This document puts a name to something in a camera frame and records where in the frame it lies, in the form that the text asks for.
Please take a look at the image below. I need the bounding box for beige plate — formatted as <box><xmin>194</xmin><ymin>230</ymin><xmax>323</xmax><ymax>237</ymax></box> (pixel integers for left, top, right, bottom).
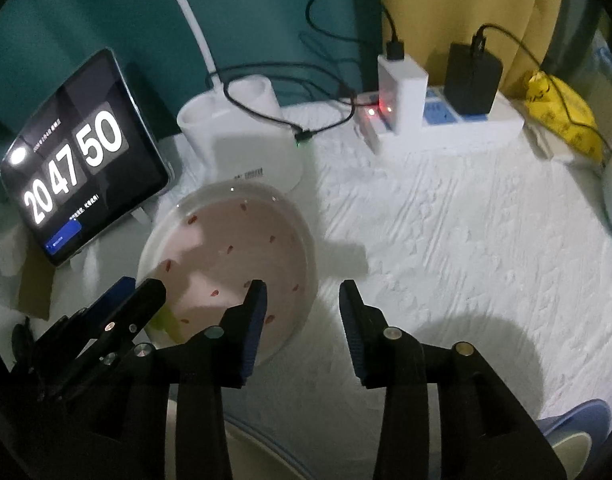
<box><xmin>168</xmin><ymin>400</ymin><xmax>305</xmax><ymax>480</ymax></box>

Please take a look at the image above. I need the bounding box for tablet with clock display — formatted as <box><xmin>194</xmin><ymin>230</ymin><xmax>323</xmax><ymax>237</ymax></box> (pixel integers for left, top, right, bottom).
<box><xmin>0</xmin><ymin>48</ymin><xmax>175</xmax><ymax>267</ymax></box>

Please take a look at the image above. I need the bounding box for black round object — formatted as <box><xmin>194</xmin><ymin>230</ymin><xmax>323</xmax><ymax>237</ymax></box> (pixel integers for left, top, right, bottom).
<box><xmin>10</xmin><ymin>317</ymin><xmax>35</xmax><ymax>362</ymax></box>

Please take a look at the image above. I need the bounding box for white desk lamp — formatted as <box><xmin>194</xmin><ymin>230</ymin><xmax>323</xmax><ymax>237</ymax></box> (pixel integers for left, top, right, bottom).
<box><xmin>158</xmin><ymin>0</ymin><xmax>307</xmax><ymax>196</ymax></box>

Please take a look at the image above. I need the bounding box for white tablecloth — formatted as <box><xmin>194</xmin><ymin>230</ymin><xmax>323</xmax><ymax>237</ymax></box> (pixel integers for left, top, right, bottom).
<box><xmin>0</xmin><ymin>99</ymin><xmax>612</xmax><ymax>480</ymax></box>

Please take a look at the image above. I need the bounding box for white bowl with red pattern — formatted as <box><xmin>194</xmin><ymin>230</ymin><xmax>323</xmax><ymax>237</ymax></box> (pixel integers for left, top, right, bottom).
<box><xmin>137</xmin><ymin>182</ymin><xmax>319</xmax><ymax>366</ymax></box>

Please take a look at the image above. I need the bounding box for cardboard box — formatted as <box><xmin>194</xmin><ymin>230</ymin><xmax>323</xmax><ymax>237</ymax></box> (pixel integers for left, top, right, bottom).
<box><xmin>15</xmin><ymin>249</ymin><xmax>57</xmax><ymax>322</ymax></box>

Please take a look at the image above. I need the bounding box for white charger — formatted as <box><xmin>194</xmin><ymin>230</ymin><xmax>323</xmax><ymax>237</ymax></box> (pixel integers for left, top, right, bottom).
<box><xmin>377</xmin><ymin>53</ymin><xmax>429</xmax><ymax>134</ymax></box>

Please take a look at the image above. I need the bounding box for yellow package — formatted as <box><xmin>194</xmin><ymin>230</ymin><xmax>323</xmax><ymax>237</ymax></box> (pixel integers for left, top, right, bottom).
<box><xmin>522</xmin><ymin>69</ymin><xmax>607</xmax><ymax>165</ymax></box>

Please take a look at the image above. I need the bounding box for teal curtain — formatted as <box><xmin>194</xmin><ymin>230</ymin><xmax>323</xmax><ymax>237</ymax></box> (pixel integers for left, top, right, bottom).
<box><xmin>0</xmin><ymin>0</ymin><xmax>383</xmax><ymax>142</ymax></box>

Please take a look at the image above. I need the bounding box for white tag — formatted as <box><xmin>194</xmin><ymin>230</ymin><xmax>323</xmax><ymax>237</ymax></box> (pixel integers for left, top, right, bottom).
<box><xmin>0</xmin><ymin>232</ymin><xmax>27</xmax><ymax>279</ymax></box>

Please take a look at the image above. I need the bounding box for black charger cable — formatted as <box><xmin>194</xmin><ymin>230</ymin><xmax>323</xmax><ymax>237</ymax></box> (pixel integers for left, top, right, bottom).
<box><xmin>472</xmin><ymin>23</ymin><xmax>612</xmax><ymax>149</ymax></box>
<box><xmin>299</xmin><ymin>0</ymin><xmax>406</xmax><ymax>111</ymax></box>

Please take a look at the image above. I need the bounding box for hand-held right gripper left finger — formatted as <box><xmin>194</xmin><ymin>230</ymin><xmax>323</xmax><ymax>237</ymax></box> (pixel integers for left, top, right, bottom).
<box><xmin>86</xmin><ymin>279</ymin><xmax>269</xmax><ymax>480</ymax></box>

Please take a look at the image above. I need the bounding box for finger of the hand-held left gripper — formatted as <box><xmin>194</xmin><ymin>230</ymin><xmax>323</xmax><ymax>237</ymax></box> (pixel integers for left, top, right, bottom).
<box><xmin>45</xmin><ymin>278</ymin><xmax>167</xmax><ymax>402</ymax></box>
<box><xmin>15</xmin><ymin>275</ymin><xmax>137</xmax><ymax>362</ymax></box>

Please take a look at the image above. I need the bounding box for black charger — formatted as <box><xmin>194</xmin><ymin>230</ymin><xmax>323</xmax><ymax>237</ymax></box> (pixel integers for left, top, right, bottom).
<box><xmin>444</xmin><ymin>42</ymin><xmax>504</xmax><ymax>115</ymax></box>

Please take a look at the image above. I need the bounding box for black lamp cable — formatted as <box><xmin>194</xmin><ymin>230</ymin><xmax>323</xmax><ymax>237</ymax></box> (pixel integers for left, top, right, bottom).
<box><xmin>205</xmin><ymin>64</ymin><xmax>359</xmax><ymax>149</ymax></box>

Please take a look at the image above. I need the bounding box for large deep blue bowl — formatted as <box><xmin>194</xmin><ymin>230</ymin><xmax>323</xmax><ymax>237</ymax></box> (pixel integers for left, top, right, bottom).
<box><xmin>535</xmin><ymin>398</ymin><xmax>612</xmax><ymax>462</ymax></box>

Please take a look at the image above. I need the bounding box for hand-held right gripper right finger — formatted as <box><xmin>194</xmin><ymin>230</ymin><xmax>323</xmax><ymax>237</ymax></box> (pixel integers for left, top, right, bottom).
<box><xmin>337</xmin><ymin>279</ymin><xmax>569</xmax><ymax>480</ymax></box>

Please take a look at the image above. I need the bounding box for white power strip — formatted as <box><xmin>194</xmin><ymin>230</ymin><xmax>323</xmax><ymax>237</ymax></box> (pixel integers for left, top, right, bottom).
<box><xmin>355</xmin><ymin>84</ymin><xmax>526</xmax><ymax>154</ymax></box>

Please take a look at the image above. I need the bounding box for yellow curtain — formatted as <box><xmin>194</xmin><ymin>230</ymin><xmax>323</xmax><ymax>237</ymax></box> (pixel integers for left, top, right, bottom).
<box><xmin>378</xmin><ymin>0</ymin><xmax>569</xmax><ymax>102</ymax></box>

